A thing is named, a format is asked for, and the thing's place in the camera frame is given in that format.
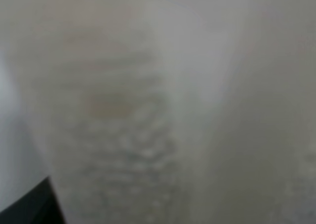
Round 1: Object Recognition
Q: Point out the drink bottle with red label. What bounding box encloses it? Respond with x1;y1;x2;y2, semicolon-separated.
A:
0;0;316;224

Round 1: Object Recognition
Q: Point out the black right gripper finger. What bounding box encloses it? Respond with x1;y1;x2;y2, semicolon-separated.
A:
0;178;65;224

